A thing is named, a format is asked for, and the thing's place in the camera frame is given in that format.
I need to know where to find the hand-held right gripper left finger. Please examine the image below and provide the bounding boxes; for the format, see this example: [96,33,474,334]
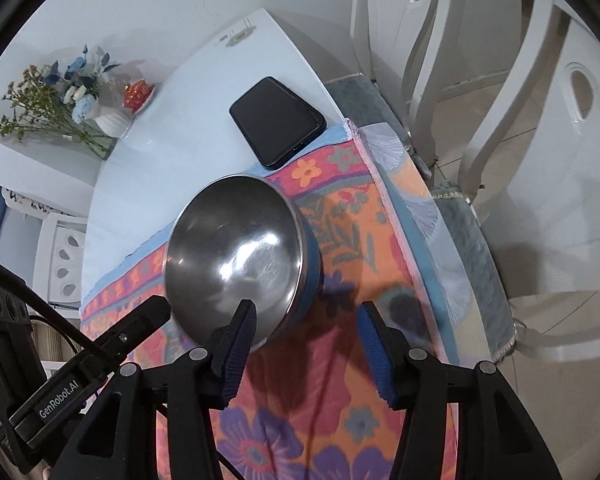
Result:
[50,299,258,480]

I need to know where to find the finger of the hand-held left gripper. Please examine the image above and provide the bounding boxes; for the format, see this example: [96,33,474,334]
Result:
[87,295,172,362]

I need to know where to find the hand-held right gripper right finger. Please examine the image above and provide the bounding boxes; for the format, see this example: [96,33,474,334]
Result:
[357,301,564,480]

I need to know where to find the steel bowl blue exterior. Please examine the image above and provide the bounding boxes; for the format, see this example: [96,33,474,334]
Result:
[164,174,324,352]

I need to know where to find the floral orange table mat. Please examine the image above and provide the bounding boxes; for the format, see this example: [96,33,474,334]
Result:
[79,119,462,480]

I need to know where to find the white dining chair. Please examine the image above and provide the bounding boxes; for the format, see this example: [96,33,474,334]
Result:
[457,0,600,363]
[349,0,457,163]
[31,211,89,307]

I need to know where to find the grey blue seat cushion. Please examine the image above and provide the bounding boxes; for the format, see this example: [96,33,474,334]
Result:
[427,180,520,363]
[324,72,417,161]

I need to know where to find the white ribbed vase blue flowers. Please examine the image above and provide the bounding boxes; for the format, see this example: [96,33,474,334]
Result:
[42,44,135,139]

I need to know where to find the red ornament on white dish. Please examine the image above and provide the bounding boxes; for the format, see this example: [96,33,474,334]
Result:
[123,78,157,115]

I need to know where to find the glass vase with wildflowers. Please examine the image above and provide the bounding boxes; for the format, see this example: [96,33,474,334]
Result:
[0,64,118,162]

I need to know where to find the black smartphone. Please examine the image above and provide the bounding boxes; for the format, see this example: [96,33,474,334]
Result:
[229,76,328,170]

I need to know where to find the black cable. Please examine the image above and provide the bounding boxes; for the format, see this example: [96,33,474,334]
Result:
[0,249,128,367]

